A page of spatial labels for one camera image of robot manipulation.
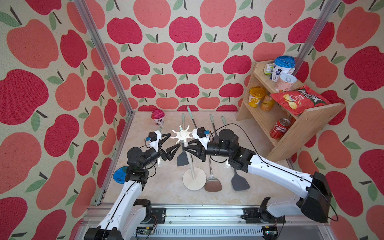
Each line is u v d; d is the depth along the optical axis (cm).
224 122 115
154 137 60
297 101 63
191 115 122
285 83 67
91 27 76
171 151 64
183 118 118
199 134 55
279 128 72
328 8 70
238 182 84
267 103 87
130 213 45
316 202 39
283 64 70
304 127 65
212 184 84
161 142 73
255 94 89
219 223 111
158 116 106
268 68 78
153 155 64
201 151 58
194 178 85
